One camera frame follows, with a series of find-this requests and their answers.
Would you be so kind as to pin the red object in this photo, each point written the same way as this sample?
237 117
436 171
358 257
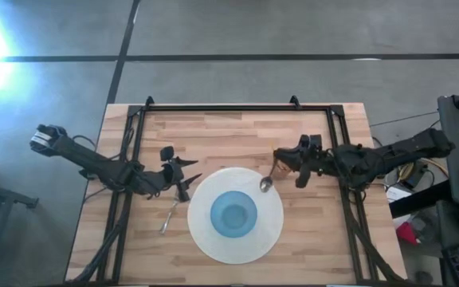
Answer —
406 233

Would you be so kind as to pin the silver metal fork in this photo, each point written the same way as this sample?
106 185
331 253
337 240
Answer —
168 219

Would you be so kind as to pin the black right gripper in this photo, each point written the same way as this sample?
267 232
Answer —
313 159

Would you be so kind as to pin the white round plate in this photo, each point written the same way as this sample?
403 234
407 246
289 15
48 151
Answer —
213 247

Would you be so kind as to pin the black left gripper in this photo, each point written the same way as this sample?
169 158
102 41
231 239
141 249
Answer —
171 173

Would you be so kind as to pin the black table clamp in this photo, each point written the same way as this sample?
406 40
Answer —
149 101
294 101

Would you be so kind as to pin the light blue plastic bowl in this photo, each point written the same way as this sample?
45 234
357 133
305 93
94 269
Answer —
233 214

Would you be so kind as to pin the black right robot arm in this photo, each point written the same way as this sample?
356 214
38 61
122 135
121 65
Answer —
373 161

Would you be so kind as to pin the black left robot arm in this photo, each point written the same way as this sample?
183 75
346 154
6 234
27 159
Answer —
94 161

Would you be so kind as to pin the white box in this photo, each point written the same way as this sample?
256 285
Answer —
398 194

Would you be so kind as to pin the black aluminium table frame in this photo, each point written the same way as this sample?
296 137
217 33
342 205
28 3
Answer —
233 107

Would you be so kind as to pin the silver metal spoon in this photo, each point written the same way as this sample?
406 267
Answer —
265 184

